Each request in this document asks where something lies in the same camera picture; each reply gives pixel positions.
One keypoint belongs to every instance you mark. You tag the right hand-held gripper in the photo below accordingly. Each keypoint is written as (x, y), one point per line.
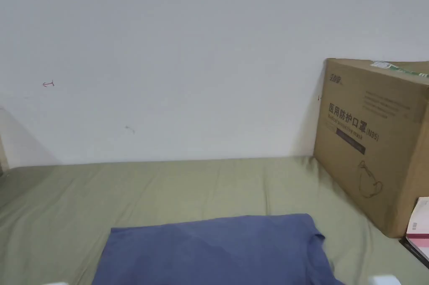
(384, 280)

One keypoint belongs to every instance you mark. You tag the white and pink box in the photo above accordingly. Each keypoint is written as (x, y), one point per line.
(419, 228)

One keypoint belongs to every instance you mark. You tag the dark blue shirt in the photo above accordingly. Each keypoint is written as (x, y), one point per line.
(214, 251)

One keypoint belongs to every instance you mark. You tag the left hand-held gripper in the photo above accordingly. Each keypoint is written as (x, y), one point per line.
(57, 283)

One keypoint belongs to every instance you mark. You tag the brown cardboard carton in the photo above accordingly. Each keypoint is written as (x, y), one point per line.
(378, 151)

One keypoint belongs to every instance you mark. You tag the bed with pale green sheet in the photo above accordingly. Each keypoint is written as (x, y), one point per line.
(67, 204)

